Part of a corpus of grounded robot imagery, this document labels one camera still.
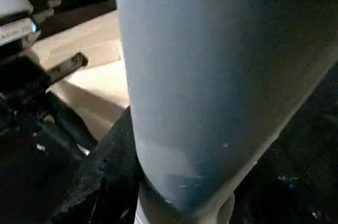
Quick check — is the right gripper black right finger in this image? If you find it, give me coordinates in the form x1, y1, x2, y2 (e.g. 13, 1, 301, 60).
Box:
233, 171, 338, 224

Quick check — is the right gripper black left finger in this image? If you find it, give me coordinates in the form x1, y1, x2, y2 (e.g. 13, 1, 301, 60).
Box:
50, 107, 145, 224

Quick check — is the black plastic mat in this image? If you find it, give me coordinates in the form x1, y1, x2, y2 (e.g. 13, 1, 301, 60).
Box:
0, 0, 338, 224

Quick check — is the white plastic table top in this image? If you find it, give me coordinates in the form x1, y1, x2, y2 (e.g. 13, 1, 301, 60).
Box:
29, 10, 132, 143

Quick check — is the white plastic table leg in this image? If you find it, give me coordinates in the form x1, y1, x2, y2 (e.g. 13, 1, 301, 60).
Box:
112, 0, 338, 224

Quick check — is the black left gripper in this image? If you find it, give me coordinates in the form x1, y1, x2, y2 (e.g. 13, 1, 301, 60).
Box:
0, 49, 98, 156

